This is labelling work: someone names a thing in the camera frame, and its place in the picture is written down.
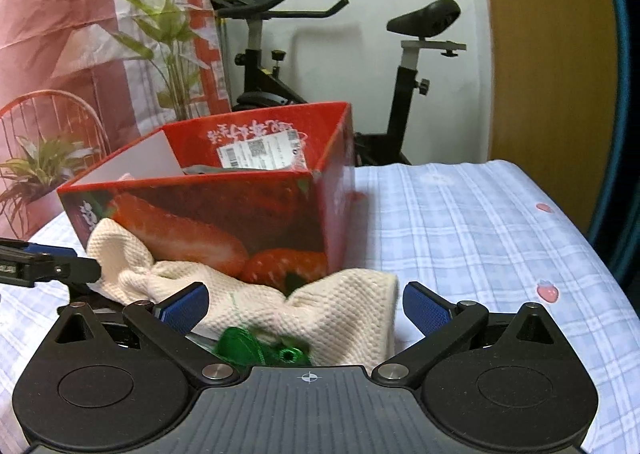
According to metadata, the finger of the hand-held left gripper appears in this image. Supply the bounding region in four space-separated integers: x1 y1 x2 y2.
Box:
0 254 101 287
0 237 77 261

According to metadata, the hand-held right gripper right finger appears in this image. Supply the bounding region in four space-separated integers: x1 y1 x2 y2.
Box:
372 281 566 382

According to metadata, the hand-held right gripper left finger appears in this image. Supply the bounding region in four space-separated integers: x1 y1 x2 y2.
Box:
52 281 241 385

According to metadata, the cream knitted cloth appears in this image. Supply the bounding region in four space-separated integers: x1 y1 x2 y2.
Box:
86 218 399 367

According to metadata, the red strawberry print box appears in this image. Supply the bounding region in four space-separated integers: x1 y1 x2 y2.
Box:
56 102 357 295

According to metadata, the green shiny object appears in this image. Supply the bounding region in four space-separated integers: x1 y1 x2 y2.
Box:
187 327 313 367

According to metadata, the plaid bed sheet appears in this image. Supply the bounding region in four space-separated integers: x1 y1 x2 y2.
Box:
0 159 640 454

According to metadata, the printed backdrop curtain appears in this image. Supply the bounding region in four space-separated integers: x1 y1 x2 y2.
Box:
0 0 233 240

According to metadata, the black exercise bike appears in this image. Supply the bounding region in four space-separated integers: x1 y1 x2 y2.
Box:
210 0 468 167

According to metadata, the wooden door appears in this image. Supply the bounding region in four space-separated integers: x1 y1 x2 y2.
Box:
477 0 618 235

